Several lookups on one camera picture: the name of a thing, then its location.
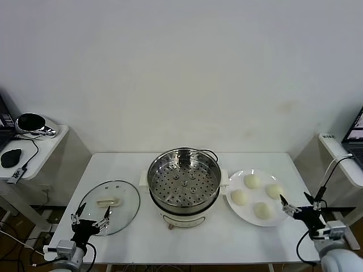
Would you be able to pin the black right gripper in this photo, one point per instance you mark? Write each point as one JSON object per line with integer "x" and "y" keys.
{"x": 310, "y": 218}

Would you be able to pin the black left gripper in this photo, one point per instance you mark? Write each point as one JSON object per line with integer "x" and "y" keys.
{"x": 82, "y": 229}

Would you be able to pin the white steamed baozi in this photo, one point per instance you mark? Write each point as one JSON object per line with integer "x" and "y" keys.
{"x": 273, "y": 191}
{"x": 239, "y": 197}
{"x": 262, "y": 211}
{"x": 252, "y": 181}

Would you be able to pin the stainless steel steamer basket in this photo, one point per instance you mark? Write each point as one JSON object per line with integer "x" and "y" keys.
{"x": 170, "y": 181}

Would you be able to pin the white round plate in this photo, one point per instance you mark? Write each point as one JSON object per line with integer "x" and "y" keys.
{"x": 243, "y": 211}

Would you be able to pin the white labelled side table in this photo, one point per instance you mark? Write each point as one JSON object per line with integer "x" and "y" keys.
{"x": 334, "y": 147}

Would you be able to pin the open black laptop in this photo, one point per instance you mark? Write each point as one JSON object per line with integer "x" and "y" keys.
{"x": 5, "y": 133}
{"x": 354, "y": 147}

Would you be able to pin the white electric pot base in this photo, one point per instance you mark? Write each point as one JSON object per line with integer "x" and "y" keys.
{"x": 184, "y": 218}

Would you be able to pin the black computer mouse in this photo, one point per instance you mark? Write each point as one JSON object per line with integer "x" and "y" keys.
{"x": 11, "y": 158}

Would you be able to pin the chrome device with black top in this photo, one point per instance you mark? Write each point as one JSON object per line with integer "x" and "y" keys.
{"x": 28, "y": 122}

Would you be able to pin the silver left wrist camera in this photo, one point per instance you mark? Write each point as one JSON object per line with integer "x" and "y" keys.
{"x": 66, "y": 248}

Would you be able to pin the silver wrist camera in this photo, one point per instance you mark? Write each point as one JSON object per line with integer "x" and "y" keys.
{"x": 66, "y": 248}
{"x": 339, "y": 230}

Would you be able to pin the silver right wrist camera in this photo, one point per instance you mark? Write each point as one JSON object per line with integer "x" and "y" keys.
{"x": 339, "y": 230}

